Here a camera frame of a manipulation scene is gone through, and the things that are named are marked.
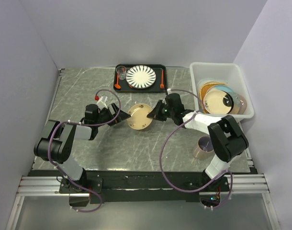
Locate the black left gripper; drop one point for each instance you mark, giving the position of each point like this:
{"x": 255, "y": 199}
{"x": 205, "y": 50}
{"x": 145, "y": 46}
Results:
{"x": 122, "y": 116}

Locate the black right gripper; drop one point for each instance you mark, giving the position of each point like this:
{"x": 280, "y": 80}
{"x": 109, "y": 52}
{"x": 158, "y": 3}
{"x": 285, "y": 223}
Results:
{"x": 156, "y": 113}

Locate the tan bottom plate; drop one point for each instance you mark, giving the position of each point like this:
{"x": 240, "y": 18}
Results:
{"x": 139, "y": 119}

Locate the orange woven pattern plate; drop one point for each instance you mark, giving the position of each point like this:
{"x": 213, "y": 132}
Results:
{"x": 203, "y": 88}

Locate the beige rimmed bottom bowl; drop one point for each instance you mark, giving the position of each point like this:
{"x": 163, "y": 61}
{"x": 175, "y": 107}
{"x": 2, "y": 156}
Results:
{"x": 217, "y": 102}

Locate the blue grey plate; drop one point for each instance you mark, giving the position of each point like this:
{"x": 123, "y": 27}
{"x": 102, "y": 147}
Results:
{"x": 227, "y": 89}

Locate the dark metallic bowl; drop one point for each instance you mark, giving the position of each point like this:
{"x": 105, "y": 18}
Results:
{"x": 243, "y": 105}

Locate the black glossy bowl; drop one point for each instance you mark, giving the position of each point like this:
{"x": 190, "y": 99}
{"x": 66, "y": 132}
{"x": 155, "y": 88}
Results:
{"x": 232, "y": 102}

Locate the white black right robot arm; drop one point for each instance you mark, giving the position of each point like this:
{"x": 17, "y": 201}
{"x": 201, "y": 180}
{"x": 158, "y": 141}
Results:
{"x": 226, "y": 136}

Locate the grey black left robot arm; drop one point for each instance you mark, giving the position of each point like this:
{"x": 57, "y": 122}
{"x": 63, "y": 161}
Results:
{"x": 57, "y": 138}

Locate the white plastic bin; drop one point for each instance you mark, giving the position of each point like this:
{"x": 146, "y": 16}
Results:
{"x": 230, "y": 73}

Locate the orange spoon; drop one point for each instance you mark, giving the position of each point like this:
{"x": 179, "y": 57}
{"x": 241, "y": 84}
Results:
{"x": 117, "y": 85}

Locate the black serving tray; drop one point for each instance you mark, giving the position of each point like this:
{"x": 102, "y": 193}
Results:
{"x": 155, "y": 88}

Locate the orange fork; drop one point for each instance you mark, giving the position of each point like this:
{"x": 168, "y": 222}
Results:
{"x": 162, "y": 85}

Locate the striped white blue plate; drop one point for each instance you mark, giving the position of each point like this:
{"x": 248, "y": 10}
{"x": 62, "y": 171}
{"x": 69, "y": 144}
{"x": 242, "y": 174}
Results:
{"x": 141, "y": 77}

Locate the clear drinking glass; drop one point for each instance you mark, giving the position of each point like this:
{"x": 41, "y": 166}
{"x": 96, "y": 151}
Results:
{"x": 121, "y": 72}

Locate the pink beige mug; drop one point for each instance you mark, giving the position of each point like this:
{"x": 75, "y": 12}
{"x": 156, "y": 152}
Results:
{"x": 203, "y": 149}

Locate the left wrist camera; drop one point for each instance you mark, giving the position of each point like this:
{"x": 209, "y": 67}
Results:
{"x": 101, "y": 101}

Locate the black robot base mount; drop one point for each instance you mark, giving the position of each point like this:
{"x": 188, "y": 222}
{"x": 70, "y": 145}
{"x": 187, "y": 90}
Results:
{"x": 122, "y": 186}

